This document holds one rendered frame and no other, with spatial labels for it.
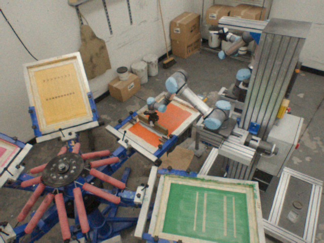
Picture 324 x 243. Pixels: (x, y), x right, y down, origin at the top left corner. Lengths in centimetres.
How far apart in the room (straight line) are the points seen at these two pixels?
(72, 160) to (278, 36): 164
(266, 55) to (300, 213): 182
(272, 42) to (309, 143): 245
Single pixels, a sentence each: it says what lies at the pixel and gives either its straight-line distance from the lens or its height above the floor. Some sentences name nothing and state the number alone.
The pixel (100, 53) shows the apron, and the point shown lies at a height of 88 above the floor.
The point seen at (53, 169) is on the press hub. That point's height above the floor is 131.
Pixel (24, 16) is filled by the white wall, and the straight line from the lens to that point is 353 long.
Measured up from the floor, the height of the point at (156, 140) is 95.
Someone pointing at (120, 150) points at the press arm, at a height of 104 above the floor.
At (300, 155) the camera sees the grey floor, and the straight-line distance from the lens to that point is 369.
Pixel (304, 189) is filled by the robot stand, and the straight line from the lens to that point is 312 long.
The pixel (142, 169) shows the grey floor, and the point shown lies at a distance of 324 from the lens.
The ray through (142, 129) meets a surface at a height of 95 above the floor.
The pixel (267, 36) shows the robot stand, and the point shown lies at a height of 201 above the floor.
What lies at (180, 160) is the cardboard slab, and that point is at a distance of 325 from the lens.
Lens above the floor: 267
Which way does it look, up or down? 44 degrees down
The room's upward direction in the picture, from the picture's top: 6 degrees counter-clockwise
